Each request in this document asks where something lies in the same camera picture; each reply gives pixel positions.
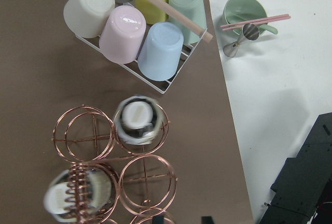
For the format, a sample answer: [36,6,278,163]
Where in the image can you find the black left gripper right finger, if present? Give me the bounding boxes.
[201,216,213,224]

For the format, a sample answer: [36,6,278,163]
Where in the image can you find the tea bottle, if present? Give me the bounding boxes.
[43,166,112,223]
[114,95,163,145]

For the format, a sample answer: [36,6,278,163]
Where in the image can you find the blue cup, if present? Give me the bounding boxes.
[137,22,184,81]

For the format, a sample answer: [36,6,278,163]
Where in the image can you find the copper wire bottle basket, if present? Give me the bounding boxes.
[52,104,177,223]

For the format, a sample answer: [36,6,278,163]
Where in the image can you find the black foam case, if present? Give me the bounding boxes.
[260,113,331,223]

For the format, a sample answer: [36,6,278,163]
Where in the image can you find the steel jigger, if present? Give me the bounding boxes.
[223,23,260,58]

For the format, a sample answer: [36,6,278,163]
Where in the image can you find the white cup rack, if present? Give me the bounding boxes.
[75,0,214,95]

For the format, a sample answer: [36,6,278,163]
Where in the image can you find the pink cup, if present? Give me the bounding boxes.
[99,5,146,64]

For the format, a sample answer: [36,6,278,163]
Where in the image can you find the white cup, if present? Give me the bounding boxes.
[63,0,115,38]

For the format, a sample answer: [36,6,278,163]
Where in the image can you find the green bowl with spoon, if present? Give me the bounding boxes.
[221,0,267,25]

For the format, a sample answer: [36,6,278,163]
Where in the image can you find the green cup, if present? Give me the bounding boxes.
[169,0,207,45]

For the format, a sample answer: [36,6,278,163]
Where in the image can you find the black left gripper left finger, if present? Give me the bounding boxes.
[152,215,164,224]

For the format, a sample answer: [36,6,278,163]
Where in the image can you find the pink chopsticks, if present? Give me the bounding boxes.
[220,14,291,31]

